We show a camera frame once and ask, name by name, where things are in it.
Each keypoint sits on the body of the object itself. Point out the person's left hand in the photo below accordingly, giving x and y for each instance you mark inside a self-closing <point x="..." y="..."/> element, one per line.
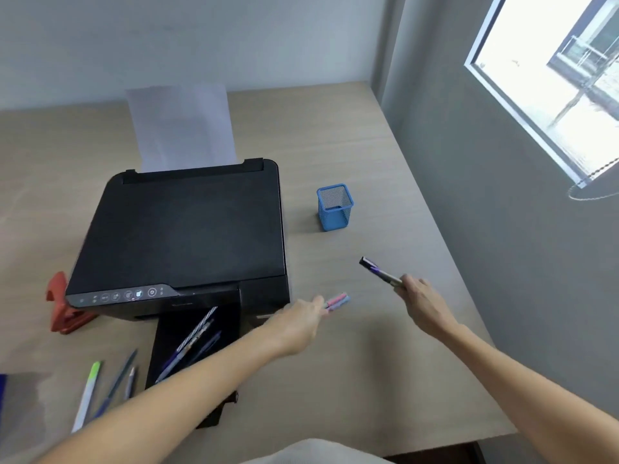
<point x="295" y="326"/>

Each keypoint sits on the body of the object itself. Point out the person's right hand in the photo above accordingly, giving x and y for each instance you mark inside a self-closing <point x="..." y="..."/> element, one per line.
<point x="428" y="306"/>

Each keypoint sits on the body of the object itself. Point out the person's right fingers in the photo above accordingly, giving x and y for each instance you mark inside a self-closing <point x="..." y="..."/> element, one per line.
<point x="411" y="287"/>

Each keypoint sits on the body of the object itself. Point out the person's left fingers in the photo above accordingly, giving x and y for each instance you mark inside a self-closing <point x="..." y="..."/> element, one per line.
<point x="317" y="302"/>

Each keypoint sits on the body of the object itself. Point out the pink pen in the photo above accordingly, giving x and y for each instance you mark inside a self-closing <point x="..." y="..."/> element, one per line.
<point x="337" y="299"/>

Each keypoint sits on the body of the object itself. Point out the light blue pen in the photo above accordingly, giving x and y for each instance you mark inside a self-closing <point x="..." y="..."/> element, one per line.
<point x="340" y="304"/>

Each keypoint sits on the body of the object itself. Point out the black purple pen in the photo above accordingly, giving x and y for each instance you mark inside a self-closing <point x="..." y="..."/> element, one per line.
<point x="379" y="273"/>

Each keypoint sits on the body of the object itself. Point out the person's right forearm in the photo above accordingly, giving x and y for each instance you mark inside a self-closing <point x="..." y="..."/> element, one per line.
<point x="532" y="391"/>

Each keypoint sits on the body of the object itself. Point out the person's left forearm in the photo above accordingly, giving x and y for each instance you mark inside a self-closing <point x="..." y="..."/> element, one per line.
<point x="169" y="401"/>

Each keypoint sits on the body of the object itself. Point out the blue mesh pen holder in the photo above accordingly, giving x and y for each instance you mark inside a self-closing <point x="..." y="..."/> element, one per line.
<point x="335" y="212"/>

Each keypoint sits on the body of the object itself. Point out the white blue striped pen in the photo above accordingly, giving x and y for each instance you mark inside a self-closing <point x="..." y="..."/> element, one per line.
<point x="191" y="339"/>

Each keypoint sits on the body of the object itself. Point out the person's light grey clothing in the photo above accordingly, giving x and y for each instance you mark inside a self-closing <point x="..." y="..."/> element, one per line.
<point x="317" y="453"/>

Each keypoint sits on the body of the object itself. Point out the black inkjet printer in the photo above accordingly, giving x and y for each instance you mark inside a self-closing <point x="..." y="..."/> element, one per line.
<point x="183" y="227"/>

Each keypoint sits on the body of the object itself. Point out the grey white pen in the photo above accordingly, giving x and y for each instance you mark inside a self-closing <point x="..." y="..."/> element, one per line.
<point x="129" y="383"/>

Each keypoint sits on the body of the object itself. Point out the slim dark blue pen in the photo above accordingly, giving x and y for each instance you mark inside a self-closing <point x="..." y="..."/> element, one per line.
<point x="117" y="381"/>

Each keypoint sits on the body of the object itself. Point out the white paper sheet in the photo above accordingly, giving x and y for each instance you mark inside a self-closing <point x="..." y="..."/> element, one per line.
<point x="183" y="125"/>

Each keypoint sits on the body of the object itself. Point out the white green highlighter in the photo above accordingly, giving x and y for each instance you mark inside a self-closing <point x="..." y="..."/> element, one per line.
<point x="87" y="396"/>

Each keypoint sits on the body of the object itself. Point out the window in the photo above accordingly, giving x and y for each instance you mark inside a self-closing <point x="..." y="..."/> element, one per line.
<point x="556" y="77"/>

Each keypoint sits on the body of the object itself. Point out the red hole punch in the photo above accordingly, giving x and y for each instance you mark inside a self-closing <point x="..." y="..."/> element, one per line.
<point x="60" y="304"/>

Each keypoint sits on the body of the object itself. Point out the clear plastic folder blue edge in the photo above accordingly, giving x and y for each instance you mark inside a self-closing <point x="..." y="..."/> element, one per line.
<point x="22" y="415"/>

